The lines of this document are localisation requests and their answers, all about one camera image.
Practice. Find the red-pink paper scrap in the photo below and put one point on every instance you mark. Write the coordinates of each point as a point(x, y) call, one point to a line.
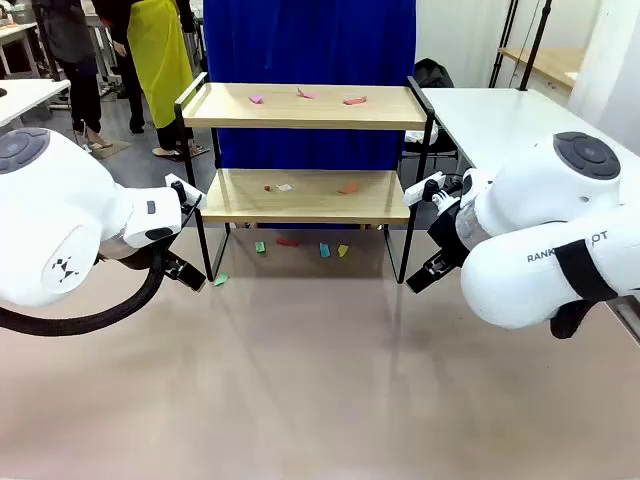
point(355, 101)

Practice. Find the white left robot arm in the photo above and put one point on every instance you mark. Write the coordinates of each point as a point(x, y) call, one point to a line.
point(60, 210)

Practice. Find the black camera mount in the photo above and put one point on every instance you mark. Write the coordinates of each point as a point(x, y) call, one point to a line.
point(187, 201)
point(441, 193)

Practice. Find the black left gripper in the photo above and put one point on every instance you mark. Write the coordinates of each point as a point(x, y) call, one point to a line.
point(120, 256)

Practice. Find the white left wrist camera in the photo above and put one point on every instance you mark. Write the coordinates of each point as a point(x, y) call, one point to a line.
point(195, 192)

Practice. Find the light wooden table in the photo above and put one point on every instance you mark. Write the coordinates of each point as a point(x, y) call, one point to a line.
point(550, 62)

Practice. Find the person's right hand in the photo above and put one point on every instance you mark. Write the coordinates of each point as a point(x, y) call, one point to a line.
point(249, 226)

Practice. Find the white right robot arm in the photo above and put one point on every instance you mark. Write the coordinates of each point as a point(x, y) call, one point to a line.
point(540, 200)

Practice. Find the grey metal rail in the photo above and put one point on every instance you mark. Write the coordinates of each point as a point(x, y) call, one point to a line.
point(630, 325)

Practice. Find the blue paper scrap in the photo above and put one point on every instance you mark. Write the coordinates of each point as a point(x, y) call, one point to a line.
point(325, 250)

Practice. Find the small white table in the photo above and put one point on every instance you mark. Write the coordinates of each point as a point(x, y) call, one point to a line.
point(25, 95)

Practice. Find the thin black tripod stand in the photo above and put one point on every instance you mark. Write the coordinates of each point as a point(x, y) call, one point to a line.
point(503, 45)

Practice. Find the person in blue hoodie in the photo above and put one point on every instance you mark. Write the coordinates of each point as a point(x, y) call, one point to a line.
point(310, 40)

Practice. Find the white paper scrap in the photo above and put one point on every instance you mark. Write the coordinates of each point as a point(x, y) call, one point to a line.
point(284, 187)

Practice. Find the figure in grey top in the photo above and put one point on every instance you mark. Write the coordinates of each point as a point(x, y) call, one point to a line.
point(75, 30)

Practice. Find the pink paper scrap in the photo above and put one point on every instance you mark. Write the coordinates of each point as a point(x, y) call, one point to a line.
point(257, 99)
point(306, 93)

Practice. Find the black chair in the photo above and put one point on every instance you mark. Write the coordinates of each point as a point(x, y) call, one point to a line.
point(432, 72)

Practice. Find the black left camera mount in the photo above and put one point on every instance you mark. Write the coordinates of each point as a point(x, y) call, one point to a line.
point(187, 201)

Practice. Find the white background desk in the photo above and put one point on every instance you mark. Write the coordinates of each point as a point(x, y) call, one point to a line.
point(15, 31)

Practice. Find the two-tier wooden shelf black frame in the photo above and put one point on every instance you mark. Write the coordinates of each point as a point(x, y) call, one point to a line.
point(300, 117)

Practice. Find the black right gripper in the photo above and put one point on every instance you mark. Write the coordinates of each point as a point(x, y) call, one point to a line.
point(447, 232)

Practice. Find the person's left hand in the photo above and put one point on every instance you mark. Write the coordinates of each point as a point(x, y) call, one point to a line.
point(372, 227)

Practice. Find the white crumpled cloth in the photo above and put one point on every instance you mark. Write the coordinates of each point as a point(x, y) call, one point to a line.
point(417, 137)

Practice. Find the figure in yellow apron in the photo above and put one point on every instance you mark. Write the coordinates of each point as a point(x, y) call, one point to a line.
point(160, 60)

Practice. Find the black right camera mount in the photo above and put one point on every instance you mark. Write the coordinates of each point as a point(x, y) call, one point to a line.
point(441, 193)

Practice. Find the large white table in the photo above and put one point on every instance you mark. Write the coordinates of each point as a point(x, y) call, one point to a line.
point(490, 120)

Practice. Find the thick black stand pole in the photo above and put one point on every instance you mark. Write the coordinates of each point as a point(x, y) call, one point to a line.
point(535, 47)

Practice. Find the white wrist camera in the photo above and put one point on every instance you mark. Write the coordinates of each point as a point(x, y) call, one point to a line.
point(195, 192)
point(417, 192)

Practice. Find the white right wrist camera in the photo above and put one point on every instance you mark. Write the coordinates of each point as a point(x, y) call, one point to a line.
point(417, 192)

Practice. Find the figure in black clothes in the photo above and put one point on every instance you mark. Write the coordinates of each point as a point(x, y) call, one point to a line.
point(136, 95)

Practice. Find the yellow paper scrap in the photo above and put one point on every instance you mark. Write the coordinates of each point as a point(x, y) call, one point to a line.
point(342, 250)

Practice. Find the light green paper scrap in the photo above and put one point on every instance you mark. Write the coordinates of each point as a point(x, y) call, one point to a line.
point(221, 279)

